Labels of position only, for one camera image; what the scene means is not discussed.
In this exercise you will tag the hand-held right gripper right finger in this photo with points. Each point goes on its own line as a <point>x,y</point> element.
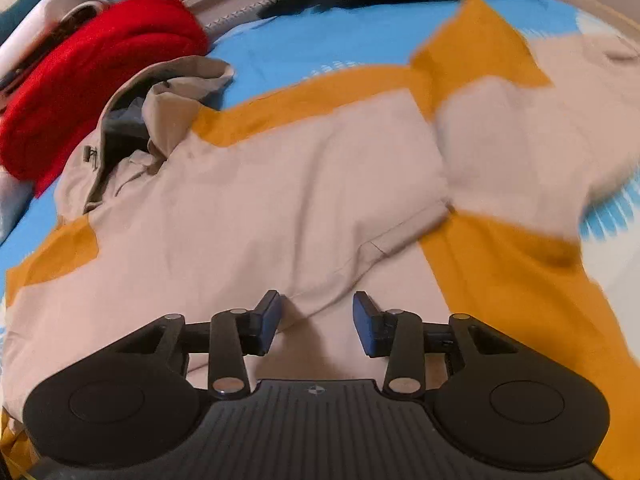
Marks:
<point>363,324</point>

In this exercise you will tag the bed frame edge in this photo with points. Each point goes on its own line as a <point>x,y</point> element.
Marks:
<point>600,15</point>

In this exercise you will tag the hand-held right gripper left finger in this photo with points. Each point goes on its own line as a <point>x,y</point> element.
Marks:
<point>269,324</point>

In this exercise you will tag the blue and white printed bedsheet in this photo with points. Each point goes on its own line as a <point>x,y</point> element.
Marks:
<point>310,45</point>

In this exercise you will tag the beige and yellow jacket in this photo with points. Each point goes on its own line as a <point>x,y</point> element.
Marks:
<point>250,200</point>

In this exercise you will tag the red knitted cloth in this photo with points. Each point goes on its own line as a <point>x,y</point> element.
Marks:
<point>100,70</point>

